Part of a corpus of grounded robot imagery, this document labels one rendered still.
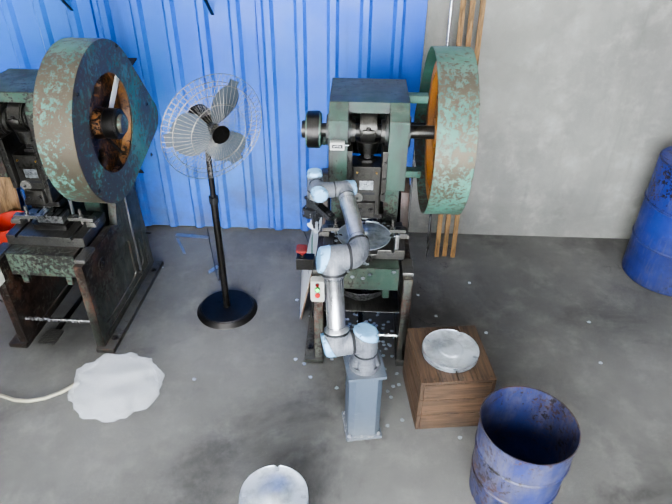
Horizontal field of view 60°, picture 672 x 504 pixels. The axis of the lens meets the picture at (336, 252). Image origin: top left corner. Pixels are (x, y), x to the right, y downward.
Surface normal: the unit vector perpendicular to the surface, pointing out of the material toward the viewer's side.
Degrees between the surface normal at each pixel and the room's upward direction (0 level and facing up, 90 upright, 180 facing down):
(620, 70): 90
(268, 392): 0
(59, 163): 95
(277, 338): 0
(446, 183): 100
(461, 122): 62
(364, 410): 90
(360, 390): 90
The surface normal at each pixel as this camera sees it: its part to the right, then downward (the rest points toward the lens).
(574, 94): -0.04, 0.57
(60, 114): -0.06, 0.11
